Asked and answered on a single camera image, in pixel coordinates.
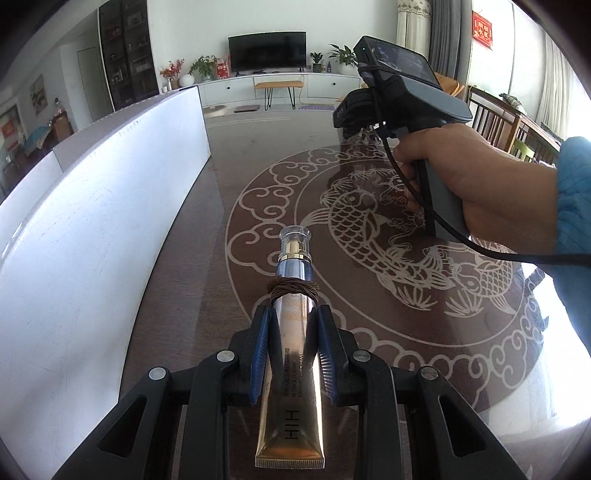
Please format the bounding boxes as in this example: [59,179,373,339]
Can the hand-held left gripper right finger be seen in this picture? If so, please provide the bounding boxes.
[315,305,530,480]

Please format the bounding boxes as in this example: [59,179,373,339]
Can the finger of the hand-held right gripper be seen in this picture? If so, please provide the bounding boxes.
[332,88,384,135]

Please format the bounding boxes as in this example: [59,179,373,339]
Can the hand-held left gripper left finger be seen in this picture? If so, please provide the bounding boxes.
[53,305,278,480]

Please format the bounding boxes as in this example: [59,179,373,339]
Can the silver gold cosmetic tube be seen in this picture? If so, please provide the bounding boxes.
[255,225,327,467]

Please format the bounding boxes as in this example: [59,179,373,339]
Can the person's right forearm blue sleeve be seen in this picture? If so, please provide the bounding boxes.
[551,136,591,334]

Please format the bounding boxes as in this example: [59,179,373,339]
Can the person's right hand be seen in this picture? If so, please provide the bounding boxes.
[394,123,558,254]

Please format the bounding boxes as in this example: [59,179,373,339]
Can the white television cabinet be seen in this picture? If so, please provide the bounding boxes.
[198,71,363,110]

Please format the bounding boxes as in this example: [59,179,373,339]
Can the orange lounge chair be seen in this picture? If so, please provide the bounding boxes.
[436,74,467,96]

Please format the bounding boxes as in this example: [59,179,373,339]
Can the large leafy potted plant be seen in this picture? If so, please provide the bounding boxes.
[329,44,359,75]

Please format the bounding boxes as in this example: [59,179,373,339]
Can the grey curtain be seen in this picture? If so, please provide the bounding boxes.
[429,0,474,86]

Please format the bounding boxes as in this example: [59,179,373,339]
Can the white sheer curtain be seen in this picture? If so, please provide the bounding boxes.
[396,0,435,52]

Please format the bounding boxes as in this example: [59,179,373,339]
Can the wooden bench hairpin legs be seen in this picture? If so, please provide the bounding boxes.
[254,80,306,112]

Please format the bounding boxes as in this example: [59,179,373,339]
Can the wooden slat-back chair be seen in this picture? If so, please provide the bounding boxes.
[466,85,520,153]

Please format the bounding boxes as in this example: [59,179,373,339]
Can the black television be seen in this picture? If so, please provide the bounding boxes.
[228,31,308,74]

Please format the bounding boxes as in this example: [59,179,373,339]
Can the white window curtain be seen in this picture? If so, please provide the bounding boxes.
[540,32,574,135]

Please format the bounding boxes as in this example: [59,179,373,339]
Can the green potted plant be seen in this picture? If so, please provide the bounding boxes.
[189,55,218,83]

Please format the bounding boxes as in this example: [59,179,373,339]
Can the red flowers in vase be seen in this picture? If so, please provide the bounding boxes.
[159,59,186,91]

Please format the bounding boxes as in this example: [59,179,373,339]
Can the white foam board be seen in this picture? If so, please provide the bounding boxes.
[0,84,212,468]

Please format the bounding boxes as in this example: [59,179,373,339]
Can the dark glass display cabinet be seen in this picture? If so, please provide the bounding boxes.
[98,0,160,112]

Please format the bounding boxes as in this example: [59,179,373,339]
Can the white door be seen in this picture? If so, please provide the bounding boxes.
[76,46,114,121]

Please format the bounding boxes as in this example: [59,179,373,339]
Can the blue cloth covered table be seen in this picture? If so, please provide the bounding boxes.
[21,126,53,156]

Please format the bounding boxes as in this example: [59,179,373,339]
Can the red wall decoration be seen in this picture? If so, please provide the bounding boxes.
[472,10,495,51]

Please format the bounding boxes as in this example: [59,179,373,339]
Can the framed wall picture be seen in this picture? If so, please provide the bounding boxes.
[30,74,46,114]

